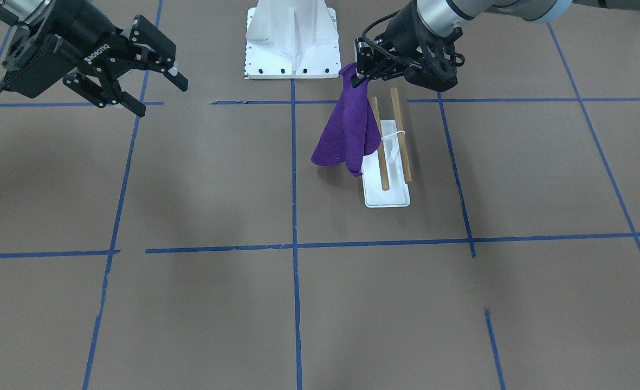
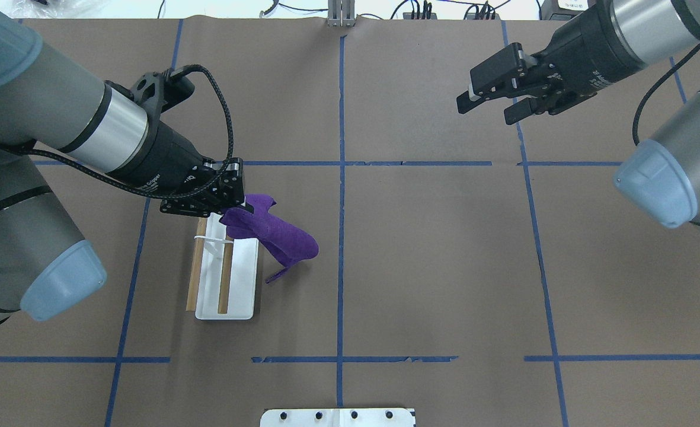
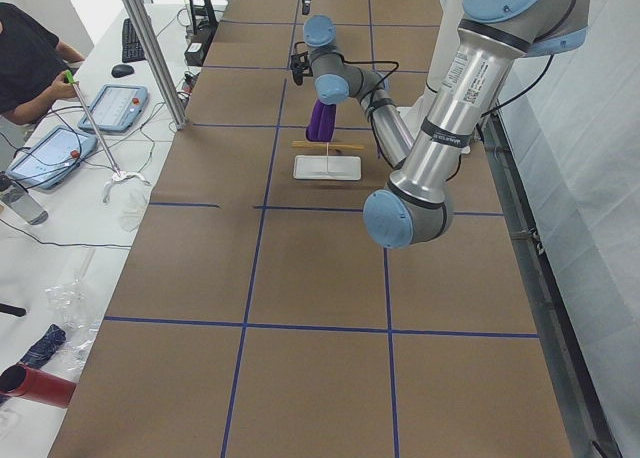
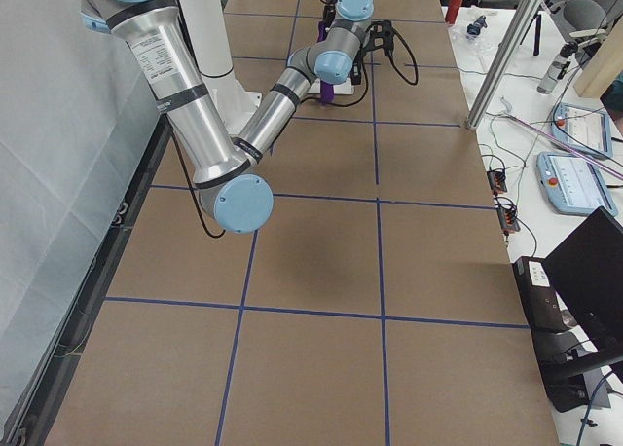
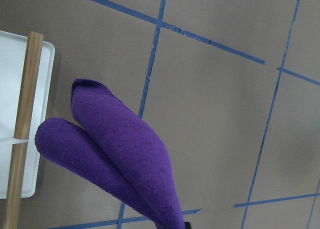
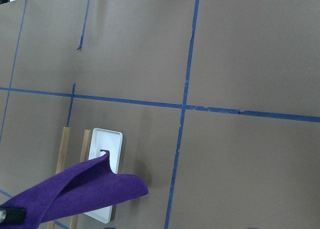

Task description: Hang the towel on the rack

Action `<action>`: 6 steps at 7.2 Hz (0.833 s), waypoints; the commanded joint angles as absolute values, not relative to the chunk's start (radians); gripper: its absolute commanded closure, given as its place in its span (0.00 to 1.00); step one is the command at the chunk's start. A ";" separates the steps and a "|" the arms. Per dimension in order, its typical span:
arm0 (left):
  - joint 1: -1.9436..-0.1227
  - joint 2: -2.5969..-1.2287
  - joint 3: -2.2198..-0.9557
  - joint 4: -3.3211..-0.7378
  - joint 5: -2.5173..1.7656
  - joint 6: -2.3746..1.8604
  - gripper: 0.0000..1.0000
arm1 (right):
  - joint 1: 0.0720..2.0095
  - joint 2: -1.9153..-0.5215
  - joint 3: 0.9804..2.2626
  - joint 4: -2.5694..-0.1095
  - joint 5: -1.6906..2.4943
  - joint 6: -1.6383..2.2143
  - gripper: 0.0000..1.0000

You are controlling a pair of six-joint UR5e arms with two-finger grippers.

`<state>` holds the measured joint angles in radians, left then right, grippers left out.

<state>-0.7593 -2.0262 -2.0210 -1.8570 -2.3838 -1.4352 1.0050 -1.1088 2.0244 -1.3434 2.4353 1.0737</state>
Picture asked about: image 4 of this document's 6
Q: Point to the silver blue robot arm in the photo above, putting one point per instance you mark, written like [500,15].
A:
[183,51]

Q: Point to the aluminium frame post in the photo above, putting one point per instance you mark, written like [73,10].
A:
[515,31]

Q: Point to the black monitor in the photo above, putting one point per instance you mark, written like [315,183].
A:
[585,269]

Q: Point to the red cylinder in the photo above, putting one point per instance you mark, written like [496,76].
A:
[452,11]

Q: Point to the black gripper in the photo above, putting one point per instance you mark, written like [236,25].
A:
[357,71]

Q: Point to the black box with label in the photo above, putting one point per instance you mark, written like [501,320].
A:
[542,307]

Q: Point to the near blue teach pendant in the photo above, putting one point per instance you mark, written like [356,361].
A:
[572,185]

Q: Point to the white rack with wooden rods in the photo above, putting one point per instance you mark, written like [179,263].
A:
[346,88]

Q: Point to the reacher grabber stick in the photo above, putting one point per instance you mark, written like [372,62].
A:
[612,167]

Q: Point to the blue teach pendant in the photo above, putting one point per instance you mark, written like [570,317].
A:
[572,185]
[584,129]

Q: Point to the clear water bottle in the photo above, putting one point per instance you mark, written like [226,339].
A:
[558,68]

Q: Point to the white pedestal column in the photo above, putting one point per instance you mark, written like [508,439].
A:
[210,45]

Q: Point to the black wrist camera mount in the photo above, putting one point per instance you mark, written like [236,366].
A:
[380,37]

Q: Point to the far blue teach pendant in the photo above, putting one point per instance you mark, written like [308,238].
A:
[584,129]

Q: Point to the dark blue folded umbrella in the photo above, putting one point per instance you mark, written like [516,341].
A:
[475,28]

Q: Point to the purple towel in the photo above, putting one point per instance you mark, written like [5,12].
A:
[326,90]

